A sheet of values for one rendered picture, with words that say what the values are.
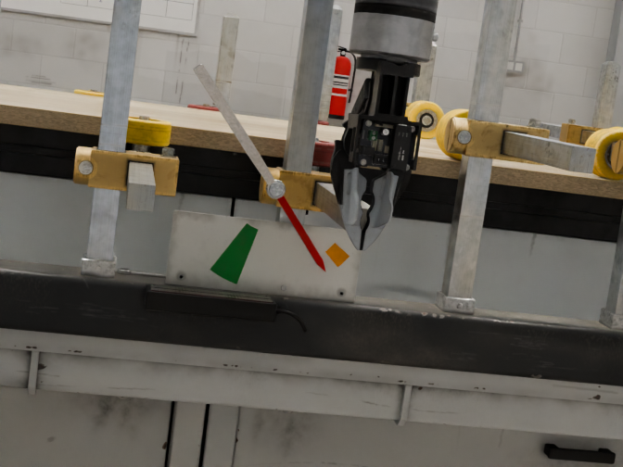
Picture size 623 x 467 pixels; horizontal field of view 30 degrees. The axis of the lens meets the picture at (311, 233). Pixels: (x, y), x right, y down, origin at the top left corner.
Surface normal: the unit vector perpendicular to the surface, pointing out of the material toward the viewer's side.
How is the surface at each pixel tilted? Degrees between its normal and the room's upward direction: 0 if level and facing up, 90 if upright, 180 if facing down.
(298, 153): 90
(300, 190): 90
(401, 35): 88
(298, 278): 90
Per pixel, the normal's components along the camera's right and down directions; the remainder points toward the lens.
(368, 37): -0.57, 0.00
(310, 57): 0.15, 0.15
